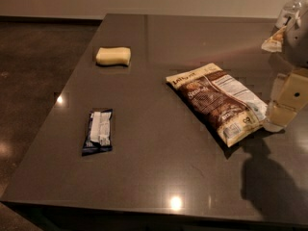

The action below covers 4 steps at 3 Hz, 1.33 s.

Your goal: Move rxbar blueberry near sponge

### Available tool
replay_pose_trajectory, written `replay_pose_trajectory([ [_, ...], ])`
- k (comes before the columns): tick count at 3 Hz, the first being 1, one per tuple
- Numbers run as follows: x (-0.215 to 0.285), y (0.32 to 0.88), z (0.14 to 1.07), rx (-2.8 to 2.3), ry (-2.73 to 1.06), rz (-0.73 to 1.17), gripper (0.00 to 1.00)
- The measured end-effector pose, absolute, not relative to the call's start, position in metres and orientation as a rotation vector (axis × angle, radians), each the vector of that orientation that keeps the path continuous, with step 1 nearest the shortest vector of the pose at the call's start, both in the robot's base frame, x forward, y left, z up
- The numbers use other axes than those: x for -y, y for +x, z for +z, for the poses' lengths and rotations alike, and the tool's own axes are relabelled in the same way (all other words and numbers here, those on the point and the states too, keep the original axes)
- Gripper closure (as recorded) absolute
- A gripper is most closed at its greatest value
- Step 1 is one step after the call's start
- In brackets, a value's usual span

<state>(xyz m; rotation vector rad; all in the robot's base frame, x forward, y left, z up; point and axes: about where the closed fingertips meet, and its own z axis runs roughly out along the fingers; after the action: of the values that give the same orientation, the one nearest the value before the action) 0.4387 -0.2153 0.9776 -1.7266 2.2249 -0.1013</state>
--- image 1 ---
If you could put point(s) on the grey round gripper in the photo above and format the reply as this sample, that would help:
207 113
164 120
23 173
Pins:
297 42

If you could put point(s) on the clear plastic bottle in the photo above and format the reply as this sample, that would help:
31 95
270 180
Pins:
287 12

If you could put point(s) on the yellow sponge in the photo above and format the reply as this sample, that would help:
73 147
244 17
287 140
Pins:
112 56

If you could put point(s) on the blue rxbar blueberry wrapper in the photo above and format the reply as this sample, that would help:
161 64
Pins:
99 133

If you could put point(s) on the brown white snack bag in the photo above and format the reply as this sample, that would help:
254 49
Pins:
227 105

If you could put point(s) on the crumpled white snack wrapper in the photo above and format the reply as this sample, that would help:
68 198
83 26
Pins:
275 42

